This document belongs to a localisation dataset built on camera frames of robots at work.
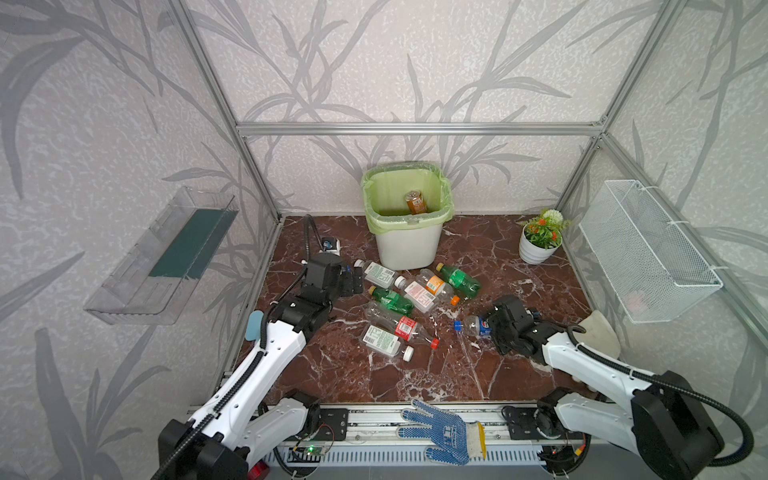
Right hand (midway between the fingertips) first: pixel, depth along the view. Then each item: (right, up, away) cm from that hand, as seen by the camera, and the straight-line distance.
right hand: (483, 313), depth 89 cm
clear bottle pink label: (-20, +5, +4) cm, 21 cm away
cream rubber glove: (+35, -6, -1) cm, 35 cm away
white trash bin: (-22, +19, +12) cm, 32 cm away
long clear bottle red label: (-24, -3, -5) cm, 25 cm away
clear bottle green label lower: (-30, -7, -5) cm, 31 cm away
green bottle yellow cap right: (-6, +9, +8) cm, 13 cm away
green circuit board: (-45, -28, -19) cm, 57 cm away
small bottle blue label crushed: (-3, -4, 0) cm, 5 cm away
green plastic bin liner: (-30, +40, +10) cm, 51 cm away
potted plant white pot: (+20, +17, +12) cm, 29 cm away
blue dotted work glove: (-11, -26, -19) cm, 34 cm away
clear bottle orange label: (-13, +8, +5) cm, 16 cm away
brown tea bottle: (-20, +35, +10) cm, 42 cm away
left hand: (-39, +17, -11) cm, 44 cm away
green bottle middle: (-27, +3, +4) cm, 28 cm away
